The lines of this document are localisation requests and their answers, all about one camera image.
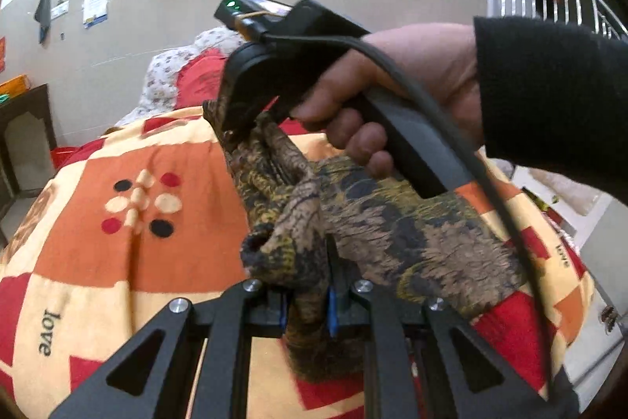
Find orange box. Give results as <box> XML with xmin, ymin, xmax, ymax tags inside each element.
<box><xmin>0</xmin><ymin>74</ymin><xmax>31</xmax><ymax>98</ymax></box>

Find large red pillow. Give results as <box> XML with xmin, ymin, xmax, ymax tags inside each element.
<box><xmin>174</xmin><ymin>48</ymin><xmax>231</xmax><ymax>110</ymax></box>

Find person's right hand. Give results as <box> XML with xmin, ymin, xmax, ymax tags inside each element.
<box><xmin>289</xmin><ymin>24</ymin><xmax>484</xmax><ymax>178</ymax></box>

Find dark wooden side table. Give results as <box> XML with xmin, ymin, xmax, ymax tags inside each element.
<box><xmin>0</xmin><ymin>84</ymin><xmax>57</xmax><ymax>248</ymax></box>

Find orange red patterned blanket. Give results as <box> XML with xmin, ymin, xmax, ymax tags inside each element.
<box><xmin>0</xmin><ymin>105</ymin><xmax>602</xmax><ymax>419</ymax></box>

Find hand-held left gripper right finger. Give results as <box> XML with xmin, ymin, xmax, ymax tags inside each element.
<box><xmin>326</xmin><ymin>279</ymin><xmax>580</xmax><ymax>419</ymax></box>

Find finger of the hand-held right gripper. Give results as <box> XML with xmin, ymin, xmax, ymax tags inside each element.
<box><xmin>221</xmin><ymin>95</ymin><xmax>263</xmax><ymax>146</ymax></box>

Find floral headboard cover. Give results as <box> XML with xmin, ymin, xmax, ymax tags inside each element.
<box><xmin>115</xmin><ymin>26</ymin><xmax>246</xmax><ymax>125</ymax></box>

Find brown yellow patterned garment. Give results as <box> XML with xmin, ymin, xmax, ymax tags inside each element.
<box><xmin>202</xmin><ymin>97</ymin><xmax>535</xmax><ymax>383</ymax></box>

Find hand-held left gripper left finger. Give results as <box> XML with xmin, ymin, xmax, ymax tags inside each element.
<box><xmin>49</xmin><ymin>279</ymin><xmax>290</xmax><ymax>419</ymax></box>

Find metal stair railing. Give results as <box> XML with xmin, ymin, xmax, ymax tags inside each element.
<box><xmin>491</xmin><ymin>0</ymin><xmax>628</xmax><ymax>39</ymax></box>

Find dark hanging cloth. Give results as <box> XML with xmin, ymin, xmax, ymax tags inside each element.
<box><xmin>35</xmin><ymin>0</ymin><xmax>54</xmax><ymax>44</ymax></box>

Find red basin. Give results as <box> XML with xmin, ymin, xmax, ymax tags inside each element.
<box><xmin>50</xmin><ymin>145</ymin><xmax>79</xmax><ymax>169</ymax></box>

